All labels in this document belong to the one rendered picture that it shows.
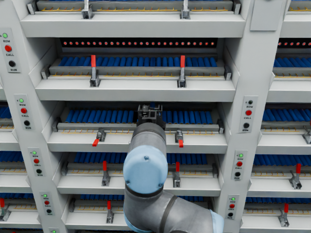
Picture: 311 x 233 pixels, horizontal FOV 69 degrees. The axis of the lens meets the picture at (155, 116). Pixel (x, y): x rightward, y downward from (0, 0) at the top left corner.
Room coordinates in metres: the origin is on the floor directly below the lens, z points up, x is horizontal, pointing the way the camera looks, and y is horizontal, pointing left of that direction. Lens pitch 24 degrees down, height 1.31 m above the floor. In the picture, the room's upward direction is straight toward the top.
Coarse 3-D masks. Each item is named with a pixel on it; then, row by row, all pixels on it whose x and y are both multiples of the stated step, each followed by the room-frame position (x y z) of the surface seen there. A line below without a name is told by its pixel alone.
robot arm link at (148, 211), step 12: (132, 192) 0.38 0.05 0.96; (156, 192) 0.39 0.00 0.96; (168, 192) 0.42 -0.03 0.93; (132, 204) 0.38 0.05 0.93; (144, 204) 0.38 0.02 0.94; (156, 204) 0.38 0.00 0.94; (132, 216) 0.38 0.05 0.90; (144, 216) 0.37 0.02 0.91; (156, 216) 0.36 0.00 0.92; (132, 228) 0.38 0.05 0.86; (144, 228) 0.37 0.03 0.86; (156, 228) 0.35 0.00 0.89
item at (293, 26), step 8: (288, 0) 0.64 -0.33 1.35; (296, 0) 0.72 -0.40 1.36; (304, 0) 0.72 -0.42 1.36; (288, 8) 0.71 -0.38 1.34; (296, 8) 0.71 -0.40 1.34; (304, 8) 0.71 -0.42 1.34; (288, 16) 0.68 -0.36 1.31; (296, 16) 0.68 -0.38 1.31; (304, 16) 0.68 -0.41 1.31; (288, 24) 0.65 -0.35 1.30; (296, 24) 0.65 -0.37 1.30; (304, 24) 0.64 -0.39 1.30; (280, 32) 0.65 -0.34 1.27; (288, 32) 0.65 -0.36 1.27; (296, 32) 0.65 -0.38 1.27; (304, 32) 0.65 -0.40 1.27
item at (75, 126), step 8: (64, 128) 0.71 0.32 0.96; (72, 128) 0.71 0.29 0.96; (80, 128) 0.71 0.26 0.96; (88, 128) 0.71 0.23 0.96; (96, 128) 0.70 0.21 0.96; (104, 128) 0.70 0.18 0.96; (112, 128) 0.70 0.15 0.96; (120, 128) 0.70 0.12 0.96; (128, 128) 0.70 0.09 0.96; (168, 128) 0.70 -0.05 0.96; (176, 128) 0.70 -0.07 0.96; (184, 128) 0.70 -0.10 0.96; (192, 128) 0.69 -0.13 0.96; (200, 128) 0.69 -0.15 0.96; (208, 128) 0.69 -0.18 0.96; (216, 128) 0.69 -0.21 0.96
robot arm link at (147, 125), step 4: (140, 124) 0.53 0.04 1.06; (144, 124) 0.52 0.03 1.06; (148, 124) 0.52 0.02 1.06; (152, 124) 0.52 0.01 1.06; (156, 124) 0.53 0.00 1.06; (136, 128) 0.52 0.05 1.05; (140, 128) 0.51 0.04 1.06; (144, 128) 0.50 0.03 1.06; (148, 128) 0.50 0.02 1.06; (152, 128) 0.50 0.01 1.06; (156, 128) 0.51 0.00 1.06; (160, 128) 0.52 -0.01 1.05; (136, 132) 0.50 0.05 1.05; (160, 132) 0.49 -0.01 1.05; (164, 132) 0.52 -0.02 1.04; (132, 136) 0.50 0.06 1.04; (164, 136) 0.50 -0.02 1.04
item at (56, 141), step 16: (64, 112) 0.81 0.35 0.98; (48, 128) 0.69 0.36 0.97; (224, 128) 0.70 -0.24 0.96; (48, 144) 0.66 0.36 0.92; (64, 144) 0.66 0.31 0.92; (80, 144) 0.66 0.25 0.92; (112, 144) 0.66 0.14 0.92; (128, 144) 0.65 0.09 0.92; (176, 144) 0.65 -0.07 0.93; (192, 144) 0.65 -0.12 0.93; (208, 144) 0.65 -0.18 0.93; (224, 144) 0.65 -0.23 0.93
